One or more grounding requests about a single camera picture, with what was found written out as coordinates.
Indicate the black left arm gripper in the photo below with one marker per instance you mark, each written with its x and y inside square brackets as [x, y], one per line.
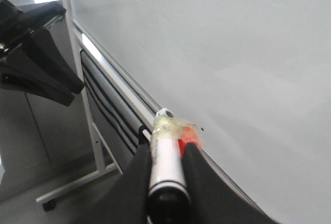
[39, 69]

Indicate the white black whiteboard marker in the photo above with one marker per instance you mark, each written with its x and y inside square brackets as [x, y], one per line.
[167, 184]

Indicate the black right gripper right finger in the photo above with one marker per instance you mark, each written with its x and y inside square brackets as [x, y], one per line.
[212, 200]

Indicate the white whiteboard with aluminium tray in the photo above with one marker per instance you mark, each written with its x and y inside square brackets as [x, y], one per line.
[253, 74]

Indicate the grey foam padded bar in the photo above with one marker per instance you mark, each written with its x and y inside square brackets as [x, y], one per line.
[111, 104]

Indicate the red round magnet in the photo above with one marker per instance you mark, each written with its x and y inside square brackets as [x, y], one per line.
[188, 135]

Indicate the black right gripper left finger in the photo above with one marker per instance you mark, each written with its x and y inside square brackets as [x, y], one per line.
[126, 201]

